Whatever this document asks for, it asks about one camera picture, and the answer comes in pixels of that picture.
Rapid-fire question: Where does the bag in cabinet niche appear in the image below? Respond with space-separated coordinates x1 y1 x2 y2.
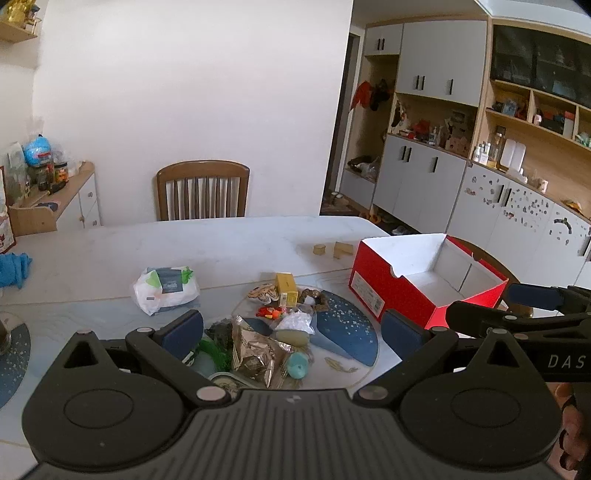
347 157 382 179

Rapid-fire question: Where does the green snack packet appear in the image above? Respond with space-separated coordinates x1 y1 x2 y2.
191 320 234 371

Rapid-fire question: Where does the wooden chair with plain back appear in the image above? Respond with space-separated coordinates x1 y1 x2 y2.
457 239 522 317

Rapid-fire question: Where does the yellow box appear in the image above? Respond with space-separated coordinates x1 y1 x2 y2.
276 273 299 308

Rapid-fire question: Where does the white side cabinet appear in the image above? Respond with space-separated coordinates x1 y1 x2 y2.
8 161 101 237

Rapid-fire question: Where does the cream cylinder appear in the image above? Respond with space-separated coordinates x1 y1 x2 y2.
276 329 309 347

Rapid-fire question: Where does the cream bunny plush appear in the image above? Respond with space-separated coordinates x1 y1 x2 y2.
248 285 281 304

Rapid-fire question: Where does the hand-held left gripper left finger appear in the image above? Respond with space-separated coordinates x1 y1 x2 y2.
62 309 232 408

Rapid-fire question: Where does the doormat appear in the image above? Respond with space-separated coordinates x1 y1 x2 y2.
321 196 361 217

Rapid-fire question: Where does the silver foil snack packet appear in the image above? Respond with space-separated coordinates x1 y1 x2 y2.
231 316 291 388

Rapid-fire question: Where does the dark hanging bag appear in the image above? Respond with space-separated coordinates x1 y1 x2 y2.
370 79 393 112

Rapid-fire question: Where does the dark beaded bracelet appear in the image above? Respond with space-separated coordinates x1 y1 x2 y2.
300 288 329 309

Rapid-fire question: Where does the person's right hand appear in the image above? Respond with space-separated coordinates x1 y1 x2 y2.
550 383 591 467

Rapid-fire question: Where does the blue cloth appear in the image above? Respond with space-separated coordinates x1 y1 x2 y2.
0 252 33 289

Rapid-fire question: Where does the white wet wipes packet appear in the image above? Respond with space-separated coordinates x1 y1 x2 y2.
134 266 201 316

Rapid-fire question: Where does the clear plastic bag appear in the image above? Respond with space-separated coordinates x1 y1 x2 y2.
277 310 315 334

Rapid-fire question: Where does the pale green oval case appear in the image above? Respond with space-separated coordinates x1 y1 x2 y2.
210 371 246 394

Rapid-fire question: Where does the dark glass jar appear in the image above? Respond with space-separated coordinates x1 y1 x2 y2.
30 165 52 192

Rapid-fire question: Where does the large white wall cabinet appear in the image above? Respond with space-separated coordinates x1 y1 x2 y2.
339 18 591 278

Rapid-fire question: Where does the red jacket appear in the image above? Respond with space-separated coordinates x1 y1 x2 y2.
351 80 374 110

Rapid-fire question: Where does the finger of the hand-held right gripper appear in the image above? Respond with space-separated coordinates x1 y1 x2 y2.
445 300 591 341
505 282 591 317

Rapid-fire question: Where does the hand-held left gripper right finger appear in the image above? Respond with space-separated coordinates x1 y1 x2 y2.
353 309 539 408

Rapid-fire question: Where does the teal round case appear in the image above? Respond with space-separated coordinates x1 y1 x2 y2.
286 352 309 379

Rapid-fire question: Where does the wooden chair with slatted back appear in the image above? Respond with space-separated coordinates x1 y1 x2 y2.
156 161 250 221

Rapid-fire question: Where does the red shoe box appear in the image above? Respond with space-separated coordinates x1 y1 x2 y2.
348 234 509 329

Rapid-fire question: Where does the wooden wall shelf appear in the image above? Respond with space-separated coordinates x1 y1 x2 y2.
0 0 43 43

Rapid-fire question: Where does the blue plastic bag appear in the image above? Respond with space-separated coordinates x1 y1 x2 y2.
23 135 54 167

